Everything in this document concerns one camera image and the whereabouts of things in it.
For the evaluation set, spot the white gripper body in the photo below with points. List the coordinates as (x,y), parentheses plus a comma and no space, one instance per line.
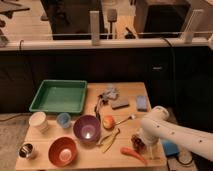
(150,151)

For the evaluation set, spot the dark red grape bunch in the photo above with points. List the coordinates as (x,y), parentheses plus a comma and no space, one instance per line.
(137,144)

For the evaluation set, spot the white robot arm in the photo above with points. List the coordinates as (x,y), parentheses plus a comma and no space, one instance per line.
(154,125)

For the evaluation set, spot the purple bowl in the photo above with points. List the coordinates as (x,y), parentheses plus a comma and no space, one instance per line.
(87,129)

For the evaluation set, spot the red bowl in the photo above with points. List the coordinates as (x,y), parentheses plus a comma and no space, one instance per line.
(62,151)

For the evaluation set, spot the blue box on floor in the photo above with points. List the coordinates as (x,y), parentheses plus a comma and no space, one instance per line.
(170,148)

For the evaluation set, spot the orange carrot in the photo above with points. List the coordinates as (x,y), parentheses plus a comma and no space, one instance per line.
(130,152)

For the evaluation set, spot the metal spoon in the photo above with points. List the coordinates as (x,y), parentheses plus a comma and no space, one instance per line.
(131,117)

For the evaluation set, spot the yellow tongs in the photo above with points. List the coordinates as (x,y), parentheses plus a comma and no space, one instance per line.
(106,142)

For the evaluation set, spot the blue sponge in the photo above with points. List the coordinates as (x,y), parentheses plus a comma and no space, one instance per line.
(141,103)

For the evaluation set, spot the red yellow apple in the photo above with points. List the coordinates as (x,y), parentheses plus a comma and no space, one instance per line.
(108,122)

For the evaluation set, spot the dark grey block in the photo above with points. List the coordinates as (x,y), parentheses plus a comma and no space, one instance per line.
(119,104)

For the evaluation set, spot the small blue cup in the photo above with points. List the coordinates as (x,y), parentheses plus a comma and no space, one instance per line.
(64,120)

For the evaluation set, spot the green plastic tray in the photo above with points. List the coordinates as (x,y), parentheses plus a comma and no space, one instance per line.
(57,96)

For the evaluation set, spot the white paper cup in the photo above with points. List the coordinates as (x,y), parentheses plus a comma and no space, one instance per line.
(39,121)

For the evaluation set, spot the small metal cup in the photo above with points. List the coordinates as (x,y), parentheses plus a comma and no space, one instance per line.
(27,151)

